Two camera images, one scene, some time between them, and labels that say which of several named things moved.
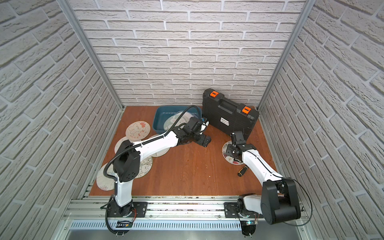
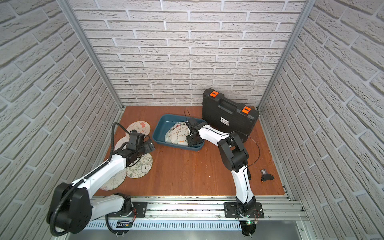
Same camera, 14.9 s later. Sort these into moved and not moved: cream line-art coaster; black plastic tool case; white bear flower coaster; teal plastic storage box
Moved: teal plastic storage box; white bear flower coaster
Not moved: black plastic tool case; cream line-art coaster
